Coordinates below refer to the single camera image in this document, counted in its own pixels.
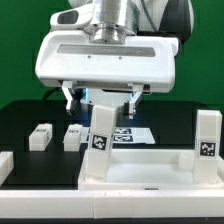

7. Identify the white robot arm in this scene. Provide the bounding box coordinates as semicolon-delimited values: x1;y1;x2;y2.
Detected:
35;0;194;118

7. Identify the white desk top tray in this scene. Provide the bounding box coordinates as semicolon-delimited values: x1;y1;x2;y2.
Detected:
78;149;224;190

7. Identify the fiducial marker sheet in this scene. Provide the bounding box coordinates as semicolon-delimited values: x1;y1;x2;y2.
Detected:
80;126;157;146

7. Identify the black base cable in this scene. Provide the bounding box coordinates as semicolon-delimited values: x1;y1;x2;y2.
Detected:
42;87;66;101

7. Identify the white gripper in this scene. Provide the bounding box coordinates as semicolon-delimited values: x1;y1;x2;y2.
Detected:
35;8;179;119

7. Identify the white left barrier block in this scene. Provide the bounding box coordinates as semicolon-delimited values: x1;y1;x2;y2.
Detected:
0;152;14;186

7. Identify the white front barrier wall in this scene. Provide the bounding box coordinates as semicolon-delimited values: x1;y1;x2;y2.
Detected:
0;190;224;219

